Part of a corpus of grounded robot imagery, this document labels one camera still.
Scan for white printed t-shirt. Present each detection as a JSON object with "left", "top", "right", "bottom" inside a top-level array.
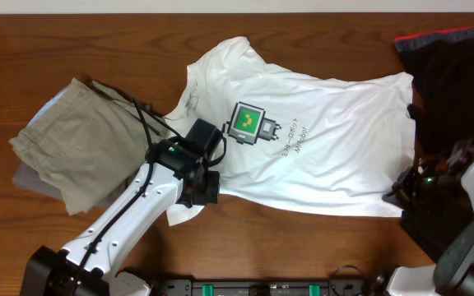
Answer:
[{"left": 165, "top": 36, "right": 416, "bottom": 218}]

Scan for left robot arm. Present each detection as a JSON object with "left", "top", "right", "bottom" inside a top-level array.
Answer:
[{"left": 20, "top": 136, "right": 226, "bottom": 295}]

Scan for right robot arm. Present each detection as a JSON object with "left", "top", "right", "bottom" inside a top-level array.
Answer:
[{"left": 372, "top": 139, "right": 474, "bottom": 295}]

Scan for folded khaki trousers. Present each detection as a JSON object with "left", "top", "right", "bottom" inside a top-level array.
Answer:
[{"left": 10, "top": 79, "right": 169, "bottom": 215}]

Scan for black garment red trim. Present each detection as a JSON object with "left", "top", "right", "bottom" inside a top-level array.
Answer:
[{"left": 393, "top": 21, "right": 474, "bottom": 264}]

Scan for folded grey garment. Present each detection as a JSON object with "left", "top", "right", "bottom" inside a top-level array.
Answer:
[{"left": 12, "top": 162, "right": 131, "bottom": 209}]

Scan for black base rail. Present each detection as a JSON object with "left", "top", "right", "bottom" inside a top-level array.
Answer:
[{"left": 151, "top": 278, "right": 375, "bottom": 296}]

